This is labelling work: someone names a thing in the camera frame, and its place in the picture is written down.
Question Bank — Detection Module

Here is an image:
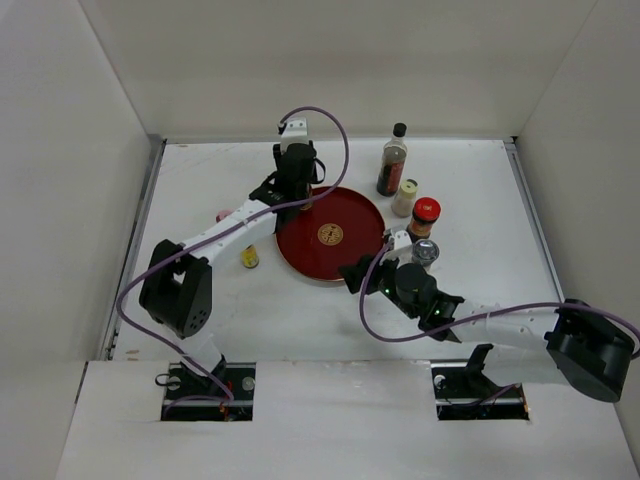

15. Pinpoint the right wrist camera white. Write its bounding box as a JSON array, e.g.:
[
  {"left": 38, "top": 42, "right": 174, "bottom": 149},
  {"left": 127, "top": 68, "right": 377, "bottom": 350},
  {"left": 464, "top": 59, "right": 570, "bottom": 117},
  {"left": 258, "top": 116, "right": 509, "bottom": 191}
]
[{"left": 381, "top": 226, "right": 413, "bottom": 263}]

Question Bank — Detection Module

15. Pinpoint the yellow label oil bottle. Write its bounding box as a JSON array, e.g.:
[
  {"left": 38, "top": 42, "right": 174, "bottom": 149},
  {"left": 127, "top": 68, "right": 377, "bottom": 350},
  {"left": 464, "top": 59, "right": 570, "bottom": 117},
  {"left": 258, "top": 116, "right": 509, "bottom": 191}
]
[{"left": 241, "top": 245, "right": 260, "bottom": 269}]

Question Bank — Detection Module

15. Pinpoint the clear cap pepper grinder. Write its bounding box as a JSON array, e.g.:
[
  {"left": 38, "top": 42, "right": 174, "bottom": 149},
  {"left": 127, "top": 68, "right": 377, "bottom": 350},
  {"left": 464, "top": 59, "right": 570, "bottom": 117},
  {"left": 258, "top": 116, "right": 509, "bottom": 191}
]
[{"left": 411, "top": 239, "right": 440, "bottom": 272}]

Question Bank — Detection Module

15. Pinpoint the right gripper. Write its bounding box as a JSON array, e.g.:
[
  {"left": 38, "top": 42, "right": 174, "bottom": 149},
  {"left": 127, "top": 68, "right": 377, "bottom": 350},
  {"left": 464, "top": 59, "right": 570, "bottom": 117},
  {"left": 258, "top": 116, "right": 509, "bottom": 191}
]
[{"left": 338, "top": 247, "right": 419, "bottom": 319}]

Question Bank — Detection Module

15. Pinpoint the cream cap shaker bottle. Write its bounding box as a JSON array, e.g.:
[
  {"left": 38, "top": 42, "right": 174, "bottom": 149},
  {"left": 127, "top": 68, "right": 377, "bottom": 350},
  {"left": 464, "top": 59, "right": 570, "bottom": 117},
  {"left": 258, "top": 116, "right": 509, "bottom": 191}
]
[{"left": 391, "top": 179, "right": 418, "bottom": 218}]

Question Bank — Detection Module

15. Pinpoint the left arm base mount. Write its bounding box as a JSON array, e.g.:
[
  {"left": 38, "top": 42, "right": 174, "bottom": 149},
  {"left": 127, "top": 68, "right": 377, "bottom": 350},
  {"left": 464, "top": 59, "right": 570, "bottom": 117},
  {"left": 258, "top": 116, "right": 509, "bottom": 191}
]
[{"left": 154, "top": 363, "right": 257, "bottom": 422}]

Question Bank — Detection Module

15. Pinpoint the dark soy sauce bottle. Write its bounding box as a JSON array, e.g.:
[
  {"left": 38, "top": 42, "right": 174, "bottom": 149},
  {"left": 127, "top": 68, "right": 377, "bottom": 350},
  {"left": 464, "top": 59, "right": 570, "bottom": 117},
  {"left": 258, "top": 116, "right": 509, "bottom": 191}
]
[{"left": 376, "top": 123, "right": 407, "bottom": 197}]

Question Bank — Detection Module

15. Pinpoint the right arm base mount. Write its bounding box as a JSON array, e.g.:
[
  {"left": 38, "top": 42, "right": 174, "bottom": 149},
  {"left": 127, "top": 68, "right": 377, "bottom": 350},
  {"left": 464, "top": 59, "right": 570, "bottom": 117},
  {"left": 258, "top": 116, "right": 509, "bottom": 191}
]
[{"left": 431, "top": 344, "right": 529, "bottom": 421}]

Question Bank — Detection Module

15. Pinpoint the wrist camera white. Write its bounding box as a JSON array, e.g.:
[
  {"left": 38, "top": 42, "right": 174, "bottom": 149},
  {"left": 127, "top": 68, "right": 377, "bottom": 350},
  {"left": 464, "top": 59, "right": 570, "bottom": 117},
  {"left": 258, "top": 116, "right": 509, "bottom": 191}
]
[
  {"left": 278, "top": 116, "right": 309, "bottom": 152},
  {"left": 381, "top": 226, "right": 413, "bottom": 263}
]

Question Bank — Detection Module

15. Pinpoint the red round tray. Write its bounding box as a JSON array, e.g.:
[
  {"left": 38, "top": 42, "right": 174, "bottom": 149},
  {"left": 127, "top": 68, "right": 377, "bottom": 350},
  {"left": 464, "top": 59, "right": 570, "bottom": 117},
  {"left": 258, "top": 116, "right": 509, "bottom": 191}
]
[{"left": 276, "top": 187, "right": 385, "bottom": 282}]

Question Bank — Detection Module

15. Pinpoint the yellow cap red sauce bottle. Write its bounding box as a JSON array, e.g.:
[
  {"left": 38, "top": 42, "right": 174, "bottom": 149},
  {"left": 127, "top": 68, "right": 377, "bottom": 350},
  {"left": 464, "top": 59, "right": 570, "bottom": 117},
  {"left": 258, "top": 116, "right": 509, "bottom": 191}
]
[{"left": 300, "top": 184, "right": 313, "bottom": 211}]

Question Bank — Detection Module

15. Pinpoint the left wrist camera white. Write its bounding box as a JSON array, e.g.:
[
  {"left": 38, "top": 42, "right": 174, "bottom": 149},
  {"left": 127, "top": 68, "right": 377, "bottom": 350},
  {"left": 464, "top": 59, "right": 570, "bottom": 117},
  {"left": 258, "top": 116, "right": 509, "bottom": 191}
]
[{"left": 278, "top": 116, "right": 309, "bottom": 152}]

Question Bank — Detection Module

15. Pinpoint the red cap sauce jar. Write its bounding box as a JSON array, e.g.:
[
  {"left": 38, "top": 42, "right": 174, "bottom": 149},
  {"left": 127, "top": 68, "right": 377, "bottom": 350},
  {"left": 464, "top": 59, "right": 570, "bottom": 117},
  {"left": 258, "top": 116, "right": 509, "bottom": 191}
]
[{"left": 406, "top": 197, "right": 441, "bottom": 242}]

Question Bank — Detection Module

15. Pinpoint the pink cap shaker bottle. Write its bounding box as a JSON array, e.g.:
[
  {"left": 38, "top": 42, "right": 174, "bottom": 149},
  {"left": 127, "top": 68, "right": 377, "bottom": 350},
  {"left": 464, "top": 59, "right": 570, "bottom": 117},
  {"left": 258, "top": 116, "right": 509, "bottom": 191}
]
[{"left": 216, "top": 210, "right": 233, "bottom": 224}]

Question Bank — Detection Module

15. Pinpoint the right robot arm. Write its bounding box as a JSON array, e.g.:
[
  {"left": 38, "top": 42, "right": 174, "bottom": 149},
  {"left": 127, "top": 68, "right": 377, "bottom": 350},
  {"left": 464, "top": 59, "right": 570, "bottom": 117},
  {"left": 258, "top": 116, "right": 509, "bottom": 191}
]
[{"left": 339, "top": 255, "right": 639, "bottom": 403}]

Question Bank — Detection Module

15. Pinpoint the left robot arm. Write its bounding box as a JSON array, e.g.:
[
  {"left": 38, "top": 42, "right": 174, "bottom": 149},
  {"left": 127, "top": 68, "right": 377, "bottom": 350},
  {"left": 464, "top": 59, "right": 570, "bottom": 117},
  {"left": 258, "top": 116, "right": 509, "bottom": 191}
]
[{"left": 139, "top": 141, "right": 320, "bottom": 399}]

